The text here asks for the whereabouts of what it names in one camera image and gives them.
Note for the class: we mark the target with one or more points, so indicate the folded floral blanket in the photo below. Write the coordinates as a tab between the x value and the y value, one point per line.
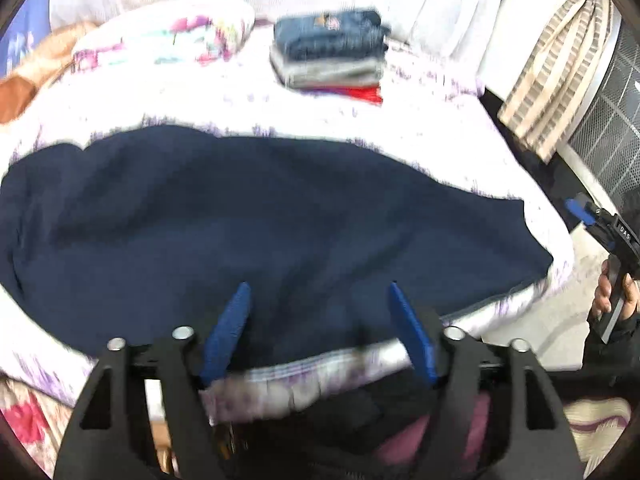
165	35

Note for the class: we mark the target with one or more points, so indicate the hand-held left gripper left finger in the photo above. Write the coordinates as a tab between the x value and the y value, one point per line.
225	335

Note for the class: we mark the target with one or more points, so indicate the folded blue jeans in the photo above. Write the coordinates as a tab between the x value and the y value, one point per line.
325	35

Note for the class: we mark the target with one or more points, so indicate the red floral cloth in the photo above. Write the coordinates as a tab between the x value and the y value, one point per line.
30	425

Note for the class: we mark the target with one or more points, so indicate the navy blue pants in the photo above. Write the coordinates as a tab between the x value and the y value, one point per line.
250	220

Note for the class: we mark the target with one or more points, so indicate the pink cloth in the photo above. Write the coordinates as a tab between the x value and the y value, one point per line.
400	442

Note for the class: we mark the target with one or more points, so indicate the folded red garment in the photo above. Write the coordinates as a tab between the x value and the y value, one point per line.
360	94

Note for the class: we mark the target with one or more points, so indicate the black grid panel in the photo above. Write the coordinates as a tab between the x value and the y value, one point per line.
610	120

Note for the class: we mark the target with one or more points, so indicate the beige striped curtain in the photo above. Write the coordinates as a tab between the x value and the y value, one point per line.
555	75

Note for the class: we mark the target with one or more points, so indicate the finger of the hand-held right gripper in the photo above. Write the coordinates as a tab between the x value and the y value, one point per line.
579	210

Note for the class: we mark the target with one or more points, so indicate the person's right forearm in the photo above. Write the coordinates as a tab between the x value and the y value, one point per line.
615	350

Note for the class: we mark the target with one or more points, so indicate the folded grey pants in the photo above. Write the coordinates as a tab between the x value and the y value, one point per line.
325	72

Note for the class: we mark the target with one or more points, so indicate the beige purple rug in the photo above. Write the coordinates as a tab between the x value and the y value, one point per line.
595	425

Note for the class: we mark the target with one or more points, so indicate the person's right hand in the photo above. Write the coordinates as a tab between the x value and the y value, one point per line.
600	290

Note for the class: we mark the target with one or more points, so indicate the purple floral bedspread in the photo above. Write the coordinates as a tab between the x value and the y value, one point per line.
200	105

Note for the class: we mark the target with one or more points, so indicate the brown pillow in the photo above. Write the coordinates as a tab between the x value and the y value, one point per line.
20	95

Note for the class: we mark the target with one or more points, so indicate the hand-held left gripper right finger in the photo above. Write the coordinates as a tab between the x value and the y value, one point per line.
412	335

